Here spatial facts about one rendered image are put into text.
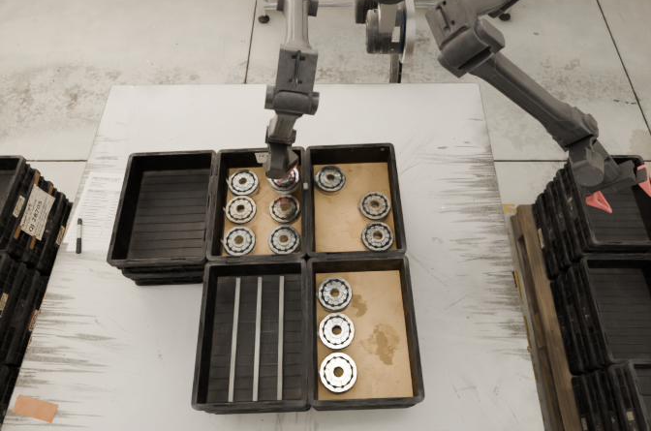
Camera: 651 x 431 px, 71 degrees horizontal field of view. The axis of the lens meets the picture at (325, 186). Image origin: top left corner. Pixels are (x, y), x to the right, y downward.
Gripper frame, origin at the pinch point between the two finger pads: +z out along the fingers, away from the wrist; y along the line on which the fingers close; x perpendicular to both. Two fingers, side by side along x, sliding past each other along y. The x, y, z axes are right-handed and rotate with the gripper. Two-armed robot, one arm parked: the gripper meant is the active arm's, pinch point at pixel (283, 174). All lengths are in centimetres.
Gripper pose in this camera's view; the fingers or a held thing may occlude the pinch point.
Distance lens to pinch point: 154.0
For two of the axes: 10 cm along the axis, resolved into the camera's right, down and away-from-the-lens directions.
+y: 6.9, -6.5, 3.2
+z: 0.3, 4.7, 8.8
